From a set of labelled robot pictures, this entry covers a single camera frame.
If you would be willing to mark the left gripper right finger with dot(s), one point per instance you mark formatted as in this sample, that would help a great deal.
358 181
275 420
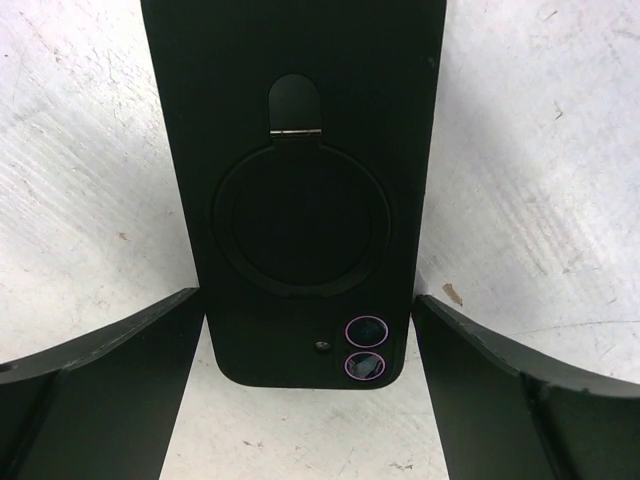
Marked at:
506 411

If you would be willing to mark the black phone case with phone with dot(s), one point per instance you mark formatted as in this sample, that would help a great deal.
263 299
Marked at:
300 135

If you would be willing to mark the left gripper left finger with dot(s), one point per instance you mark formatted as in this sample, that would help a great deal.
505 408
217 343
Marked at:
103 405

